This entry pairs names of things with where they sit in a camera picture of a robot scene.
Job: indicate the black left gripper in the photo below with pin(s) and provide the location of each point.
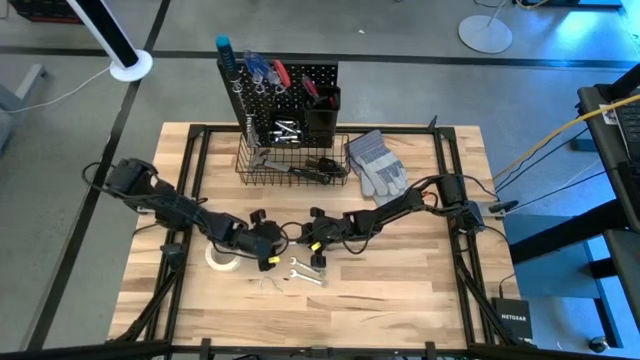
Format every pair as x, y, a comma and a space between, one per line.
260, 240

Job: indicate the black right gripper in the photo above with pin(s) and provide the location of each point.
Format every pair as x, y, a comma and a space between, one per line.
325, 235

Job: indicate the black safety glasses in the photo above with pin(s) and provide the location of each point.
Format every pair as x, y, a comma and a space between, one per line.
327, 165

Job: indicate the long chrome tubular socket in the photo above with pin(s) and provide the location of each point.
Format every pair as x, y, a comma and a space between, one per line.
287, 141
286, 131

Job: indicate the red and blue pliers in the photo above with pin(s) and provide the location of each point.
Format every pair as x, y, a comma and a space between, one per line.
331, 102

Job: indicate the blue and black screwdriver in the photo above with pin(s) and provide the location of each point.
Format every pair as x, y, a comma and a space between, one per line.
226, 52

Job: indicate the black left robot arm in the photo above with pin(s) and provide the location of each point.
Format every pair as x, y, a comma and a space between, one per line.
170, 207

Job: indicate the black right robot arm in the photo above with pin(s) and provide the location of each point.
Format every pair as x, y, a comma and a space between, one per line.
400, 210

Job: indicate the black metal peg board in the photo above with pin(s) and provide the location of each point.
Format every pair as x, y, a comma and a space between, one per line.
325, 72

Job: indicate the white tape roll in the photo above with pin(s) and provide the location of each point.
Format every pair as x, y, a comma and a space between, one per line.
220, 263

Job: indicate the grey striped work glove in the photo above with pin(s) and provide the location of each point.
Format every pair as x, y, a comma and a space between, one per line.
385, 200
375, 155

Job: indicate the short black plastic bin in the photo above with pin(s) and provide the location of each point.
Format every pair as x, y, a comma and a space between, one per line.
271, 132

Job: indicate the tall black plastic bin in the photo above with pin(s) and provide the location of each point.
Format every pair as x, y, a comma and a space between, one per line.
322, 125

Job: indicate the black Netgear box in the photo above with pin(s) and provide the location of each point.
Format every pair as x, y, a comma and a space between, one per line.
512, 320

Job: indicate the white pole stand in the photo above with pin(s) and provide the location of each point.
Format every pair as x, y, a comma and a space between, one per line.
130, 65

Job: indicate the grey round stand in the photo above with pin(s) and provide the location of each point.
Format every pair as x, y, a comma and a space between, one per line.
485, 35

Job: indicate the grey furniture piece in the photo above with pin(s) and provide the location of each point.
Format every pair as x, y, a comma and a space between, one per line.
10, 100

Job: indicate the black desk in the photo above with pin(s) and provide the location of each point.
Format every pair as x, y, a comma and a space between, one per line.
600, 150

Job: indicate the black caster wheel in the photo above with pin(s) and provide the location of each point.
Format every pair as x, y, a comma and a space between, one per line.
598, 345

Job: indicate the red crate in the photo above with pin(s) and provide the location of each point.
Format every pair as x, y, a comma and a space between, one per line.
40, 12

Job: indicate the black keyboard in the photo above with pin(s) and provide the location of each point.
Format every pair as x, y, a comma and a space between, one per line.
630, 130

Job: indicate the black frame clamp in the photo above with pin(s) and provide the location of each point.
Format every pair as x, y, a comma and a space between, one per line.
173, 249

